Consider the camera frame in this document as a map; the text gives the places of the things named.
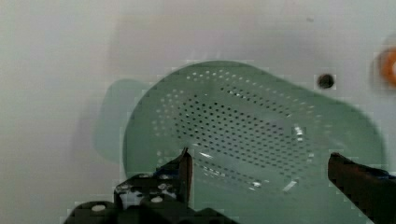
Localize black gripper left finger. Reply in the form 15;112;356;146
114;147;192;211

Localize orange slice toy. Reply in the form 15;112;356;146
377;47;396;88

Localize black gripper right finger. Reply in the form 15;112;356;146
327;153;396;224

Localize green plastic strainer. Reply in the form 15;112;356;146
93;61;384;224

